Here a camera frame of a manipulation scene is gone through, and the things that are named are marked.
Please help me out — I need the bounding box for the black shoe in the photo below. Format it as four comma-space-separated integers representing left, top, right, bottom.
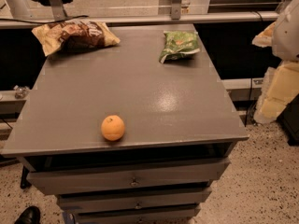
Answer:
14, 206, 40, 224

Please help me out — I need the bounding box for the grey drawer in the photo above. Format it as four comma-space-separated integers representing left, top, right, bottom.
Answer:
75, 204, 199, 224
28, 158, 230, 195
58, 187, 211, 213

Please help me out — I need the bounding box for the top grey drawer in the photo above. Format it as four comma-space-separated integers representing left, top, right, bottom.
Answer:
28, 158, 230, 195

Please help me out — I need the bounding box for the green jalapeno chip bag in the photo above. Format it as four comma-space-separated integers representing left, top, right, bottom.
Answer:
159, 31, 200, 63

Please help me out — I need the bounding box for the bottom grey drawer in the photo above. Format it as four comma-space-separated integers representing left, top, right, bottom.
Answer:
75, 204, 199, 224

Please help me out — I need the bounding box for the horizontal metal rail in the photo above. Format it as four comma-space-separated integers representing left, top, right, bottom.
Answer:
0, 11, 278, 29

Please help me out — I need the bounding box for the middle grey drawer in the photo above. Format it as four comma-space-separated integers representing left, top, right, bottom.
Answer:
58, 187, 211, 213

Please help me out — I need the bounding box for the brown yellow chip bag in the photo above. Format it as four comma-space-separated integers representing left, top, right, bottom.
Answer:
32, 21, 120, 56

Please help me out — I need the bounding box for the orange fruit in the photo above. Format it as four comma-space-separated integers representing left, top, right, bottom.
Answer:
101, 115, 125, 141

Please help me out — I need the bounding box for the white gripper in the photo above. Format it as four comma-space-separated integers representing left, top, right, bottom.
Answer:
252, 0, 299, 124

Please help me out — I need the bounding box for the small crumpled foil object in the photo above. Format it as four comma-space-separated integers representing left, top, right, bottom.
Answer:
13, 85, 30, 99

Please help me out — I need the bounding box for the grey drawer cabinet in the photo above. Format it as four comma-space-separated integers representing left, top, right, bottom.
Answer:
1, 23, 249, 224

